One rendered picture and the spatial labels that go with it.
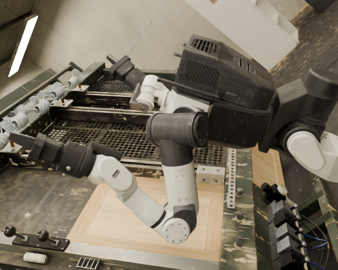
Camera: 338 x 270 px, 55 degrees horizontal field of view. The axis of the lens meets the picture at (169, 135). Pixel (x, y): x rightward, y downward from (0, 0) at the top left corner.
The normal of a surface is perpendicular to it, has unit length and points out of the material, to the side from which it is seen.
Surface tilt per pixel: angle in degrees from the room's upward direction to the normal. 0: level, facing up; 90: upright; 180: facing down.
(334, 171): 112
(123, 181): 95
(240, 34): 90
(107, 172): 95
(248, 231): 52
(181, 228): 90
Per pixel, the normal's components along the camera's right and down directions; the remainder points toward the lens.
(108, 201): -0.02, -0.87
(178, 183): 0.03, 0.24
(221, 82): -0.18, 0.49
